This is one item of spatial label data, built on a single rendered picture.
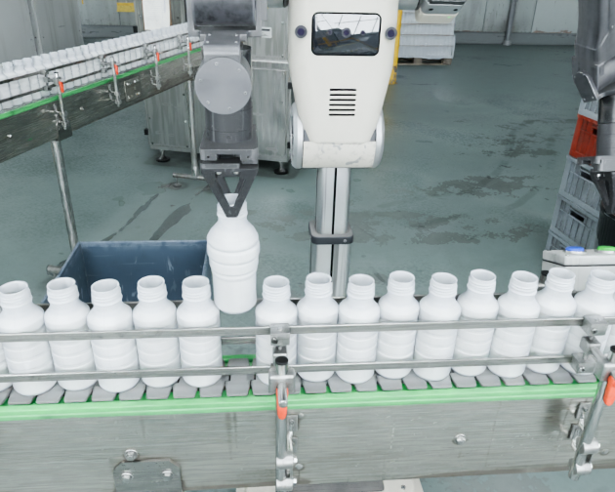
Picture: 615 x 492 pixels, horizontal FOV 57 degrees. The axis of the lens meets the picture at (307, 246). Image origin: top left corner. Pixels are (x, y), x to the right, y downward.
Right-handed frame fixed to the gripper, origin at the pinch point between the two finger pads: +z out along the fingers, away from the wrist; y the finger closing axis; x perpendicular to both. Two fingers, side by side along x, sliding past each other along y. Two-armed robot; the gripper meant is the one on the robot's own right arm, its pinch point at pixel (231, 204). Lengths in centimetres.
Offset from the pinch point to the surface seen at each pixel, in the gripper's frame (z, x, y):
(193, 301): 13.2, -5.6, 2.3
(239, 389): 27.8, 0.2, 4.0
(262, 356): 22.5, 3.6, 3.1
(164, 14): 17, -63, -388
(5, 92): 24, -96, -167
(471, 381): 27.7, 35.1, 4.0
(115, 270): 42, -32, -55
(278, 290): 11.6, 5.9, 2.5
